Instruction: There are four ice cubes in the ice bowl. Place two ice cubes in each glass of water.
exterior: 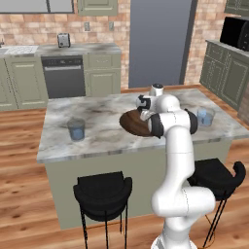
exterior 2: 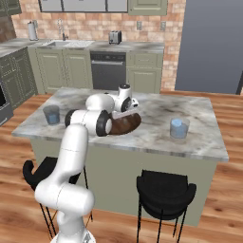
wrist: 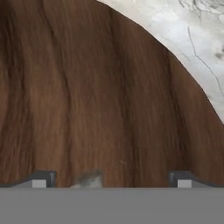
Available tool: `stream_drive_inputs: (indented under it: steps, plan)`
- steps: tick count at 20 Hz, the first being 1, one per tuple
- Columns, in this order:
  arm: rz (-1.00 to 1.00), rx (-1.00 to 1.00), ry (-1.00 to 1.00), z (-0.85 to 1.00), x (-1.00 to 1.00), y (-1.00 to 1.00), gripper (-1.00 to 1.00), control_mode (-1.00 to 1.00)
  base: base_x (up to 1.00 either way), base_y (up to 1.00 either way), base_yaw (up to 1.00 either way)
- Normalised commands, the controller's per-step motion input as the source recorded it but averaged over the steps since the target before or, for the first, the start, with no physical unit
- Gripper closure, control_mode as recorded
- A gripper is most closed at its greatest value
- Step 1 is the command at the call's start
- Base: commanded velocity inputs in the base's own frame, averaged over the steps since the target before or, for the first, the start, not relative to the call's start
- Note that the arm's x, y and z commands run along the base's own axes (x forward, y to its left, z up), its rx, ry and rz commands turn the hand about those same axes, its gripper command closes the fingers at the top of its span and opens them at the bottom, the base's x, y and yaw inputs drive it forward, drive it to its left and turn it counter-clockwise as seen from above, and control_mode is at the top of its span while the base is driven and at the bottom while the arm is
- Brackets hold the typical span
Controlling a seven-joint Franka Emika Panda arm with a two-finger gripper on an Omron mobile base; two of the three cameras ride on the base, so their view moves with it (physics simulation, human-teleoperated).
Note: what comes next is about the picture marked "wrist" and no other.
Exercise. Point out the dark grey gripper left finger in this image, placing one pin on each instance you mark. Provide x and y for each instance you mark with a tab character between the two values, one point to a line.
43	178

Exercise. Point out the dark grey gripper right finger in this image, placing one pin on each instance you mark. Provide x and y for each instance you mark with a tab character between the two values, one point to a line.
180	177

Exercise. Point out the pale grey ice cube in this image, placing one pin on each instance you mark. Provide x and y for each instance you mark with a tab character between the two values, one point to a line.
89	179

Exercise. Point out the round brown wooden table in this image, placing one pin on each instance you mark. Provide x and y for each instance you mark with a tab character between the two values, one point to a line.
96	99

